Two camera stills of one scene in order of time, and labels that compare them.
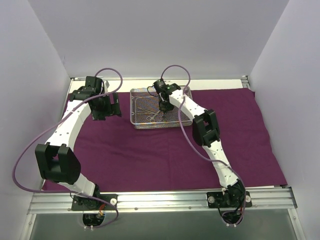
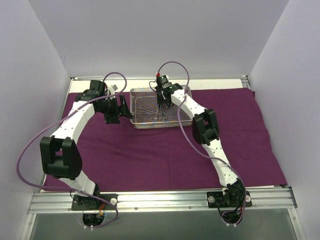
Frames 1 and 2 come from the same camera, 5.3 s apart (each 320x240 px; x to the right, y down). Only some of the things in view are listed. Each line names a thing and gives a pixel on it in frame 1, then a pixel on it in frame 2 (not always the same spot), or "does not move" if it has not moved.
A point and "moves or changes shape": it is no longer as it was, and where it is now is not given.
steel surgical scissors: (164, 118) moves or changes shape
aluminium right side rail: (245, 81) does not move
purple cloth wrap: (114, 154) does not move
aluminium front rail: (275, 201) does not move
